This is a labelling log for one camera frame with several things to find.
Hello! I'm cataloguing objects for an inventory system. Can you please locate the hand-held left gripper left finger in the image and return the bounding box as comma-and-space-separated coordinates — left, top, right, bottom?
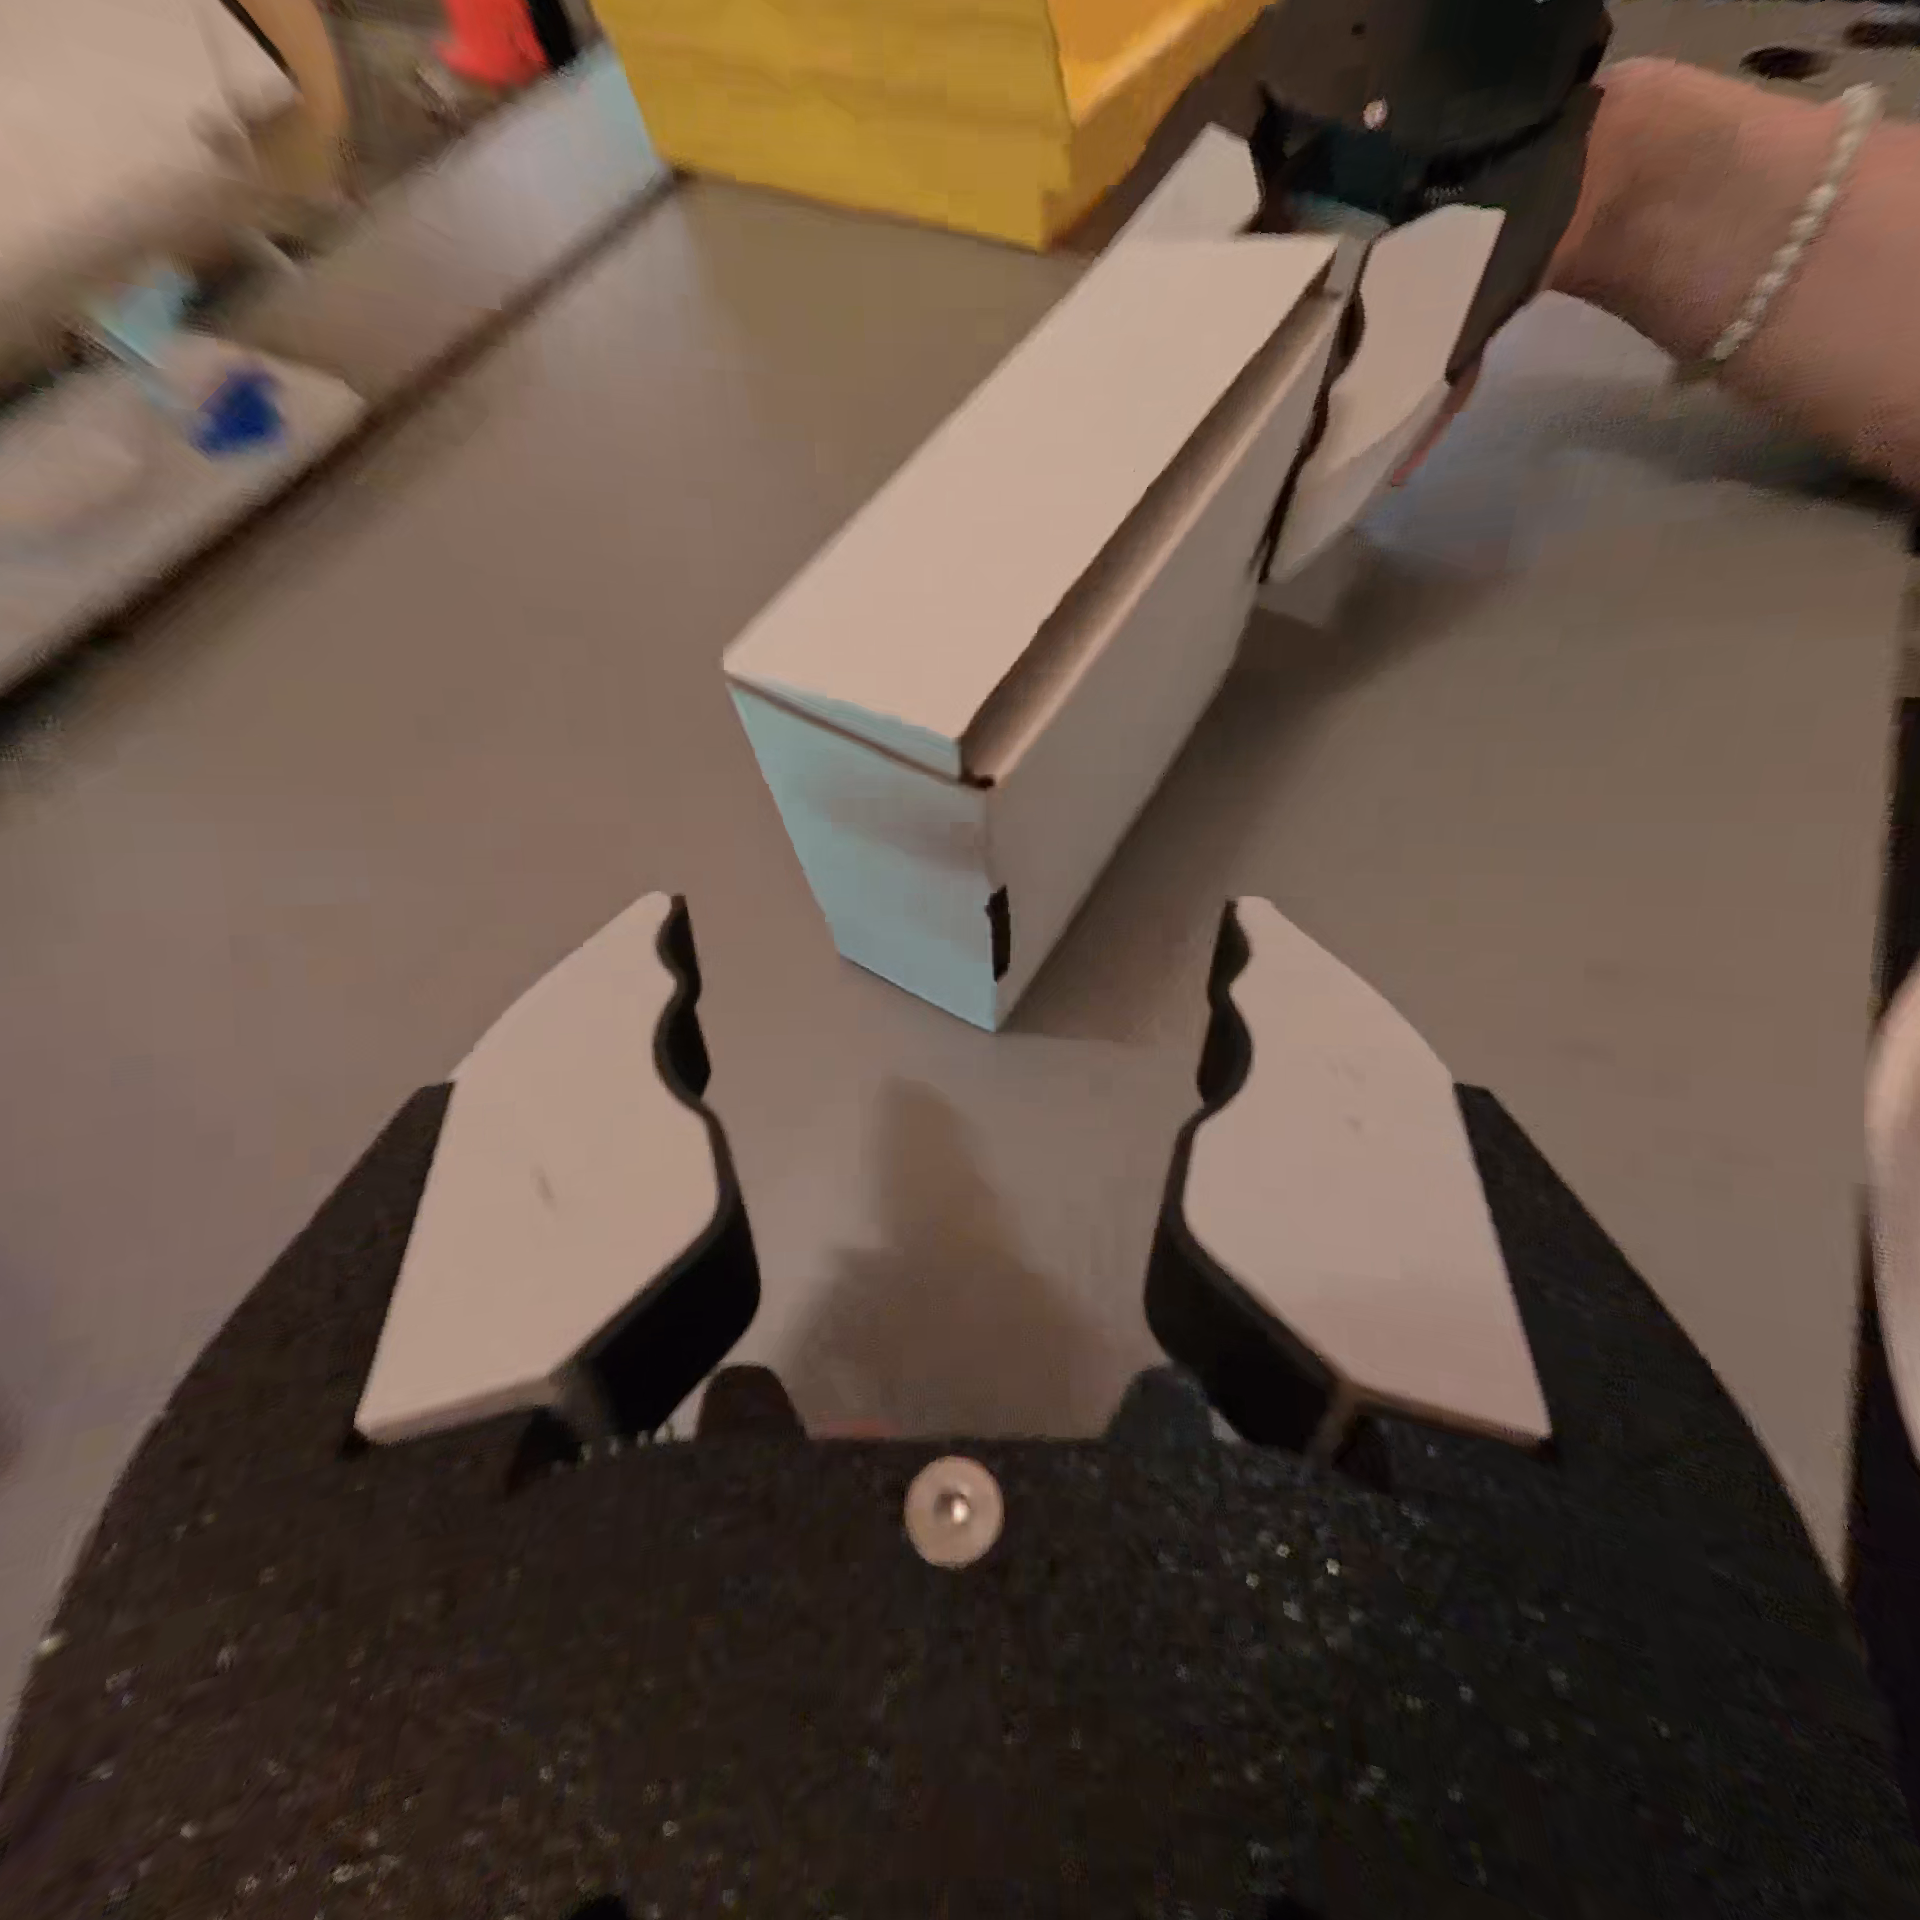
355, 891, 761, 1449

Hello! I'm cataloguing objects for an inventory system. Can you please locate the orange cone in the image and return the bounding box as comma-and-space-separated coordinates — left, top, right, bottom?
434, 0, 550, 85

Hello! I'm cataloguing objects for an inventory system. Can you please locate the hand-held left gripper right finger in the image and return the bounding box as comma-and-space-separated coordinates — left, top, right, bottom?
1143, 897, 1555, 1455

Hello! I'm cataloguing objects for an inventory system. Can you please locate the pearl bracelet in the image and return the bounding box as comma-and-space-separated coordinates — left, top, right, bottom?
1703, 83, 1885, 368

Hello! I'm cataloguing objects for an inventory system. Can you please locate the white cardboard box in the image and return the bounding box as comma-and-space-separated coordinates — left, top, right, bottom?
722, 224, 1344, 1033

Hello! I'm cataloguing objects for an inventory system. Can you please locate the person's right hand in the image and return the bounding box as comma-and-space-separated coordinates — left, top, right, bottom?
1387, 57, 1847, 490

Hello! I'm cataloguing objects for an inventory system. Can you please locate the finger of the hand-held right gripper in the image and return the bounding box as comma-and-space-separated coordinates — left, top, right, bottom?
1257, 202, 1507, 588
1118, 124, 1270, 249

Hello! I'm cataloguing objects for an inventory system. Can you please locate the yellow plastic bin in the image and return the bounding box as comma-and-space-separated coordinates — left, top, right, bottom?
592, 0, 1278, 255

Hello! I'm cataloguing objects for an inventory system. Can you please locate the white stand base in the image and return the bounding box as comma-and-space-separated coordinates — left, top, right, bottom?
0, 323, 369, 692

